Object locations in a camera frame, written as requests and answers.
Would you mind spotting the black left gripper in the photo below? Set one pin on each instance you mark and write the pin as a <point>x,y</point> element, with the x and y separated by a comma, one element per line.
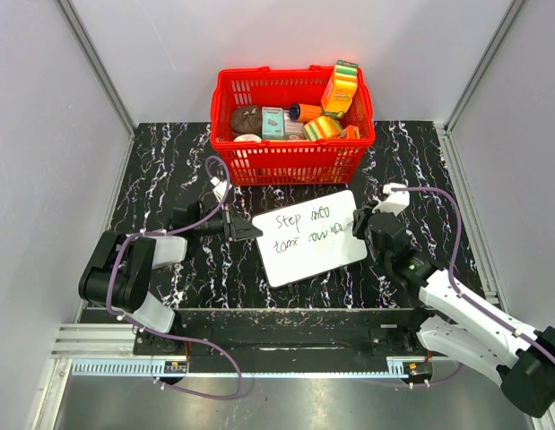
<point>234,223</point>

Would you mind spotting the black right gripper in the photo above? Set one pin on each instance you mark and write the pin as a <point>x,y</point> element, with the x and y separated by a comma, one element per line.
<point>361,219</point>

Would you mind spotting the small white whiteboard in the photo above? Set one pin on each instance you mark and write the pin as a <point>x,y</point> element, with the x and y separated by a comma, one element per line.
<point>308,238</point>

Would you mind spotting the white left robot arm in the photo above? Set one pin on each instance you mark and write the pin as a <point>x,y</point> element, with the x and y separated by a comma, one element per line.
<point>119,271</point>

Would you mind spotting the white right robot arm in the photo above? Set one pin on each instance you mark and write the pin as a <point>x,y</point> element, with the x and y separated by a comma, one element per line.
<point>458,323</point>

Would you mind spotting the red plastic shopping basket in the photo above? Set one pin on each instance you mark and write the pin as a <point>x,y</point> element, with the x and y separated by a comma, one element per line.
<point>295,162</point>

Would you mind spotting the orange snack packet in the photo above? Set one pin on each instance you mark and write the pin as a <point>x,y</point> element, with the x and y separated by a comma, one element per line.
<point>350,132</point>

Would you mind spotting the white round lid container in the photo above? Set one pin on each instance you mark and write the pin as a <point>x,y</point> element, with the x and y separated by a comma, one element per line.
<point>248,137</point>

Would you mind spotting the yellow green sponge pack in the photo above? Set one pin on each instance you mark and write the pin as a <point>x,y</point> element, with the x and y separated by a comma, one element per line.
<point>322,128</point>

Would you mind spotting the pink white small box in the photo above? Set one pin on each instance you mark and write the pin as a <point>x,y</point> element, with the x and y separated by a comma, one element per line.
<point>293,130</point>

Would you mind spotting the brown round bread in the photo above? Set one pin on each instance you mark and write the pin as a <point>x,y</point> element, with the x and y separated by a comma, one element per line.
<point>246,120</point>

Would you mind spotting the teal white small box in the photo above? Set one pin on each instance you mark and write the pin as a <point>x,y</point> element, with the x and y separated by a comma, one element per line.
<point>272,123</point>

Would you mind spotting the orange blue cylindrical can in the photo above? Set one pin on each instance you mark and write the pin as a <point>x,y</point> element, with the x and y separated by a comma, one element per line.
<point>304,113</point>

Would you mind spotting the orange green sponge box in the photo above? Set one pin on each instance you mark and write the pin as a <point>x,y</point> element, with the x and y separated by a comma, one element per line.
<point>340,89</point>

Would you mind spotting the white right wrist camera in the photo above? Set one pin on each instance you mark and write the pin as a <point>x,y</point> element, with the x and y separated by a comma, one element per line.
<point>397,199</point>

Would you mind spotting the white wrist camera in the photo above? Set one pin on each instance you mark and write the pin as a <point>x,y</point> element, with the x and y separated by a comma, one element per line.
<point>397,199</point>
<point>219,188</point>

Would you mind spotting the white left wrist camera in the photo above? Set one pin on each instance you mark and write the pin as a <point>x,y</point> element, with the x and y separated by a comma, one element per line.
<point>219,188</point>

